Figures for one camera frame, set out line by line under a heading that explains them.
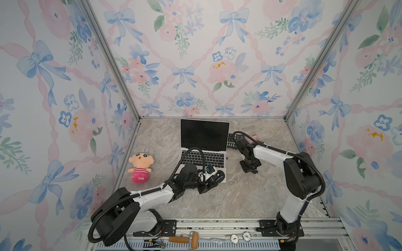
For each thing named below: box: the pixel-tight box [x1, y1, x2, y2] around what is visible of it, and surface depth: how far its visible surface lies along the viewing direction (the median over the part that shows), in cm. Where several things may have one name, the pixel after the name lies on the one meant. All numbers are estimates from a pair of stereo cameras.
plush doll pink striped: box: [127, 152, 155, 185], surface depth 90 cm
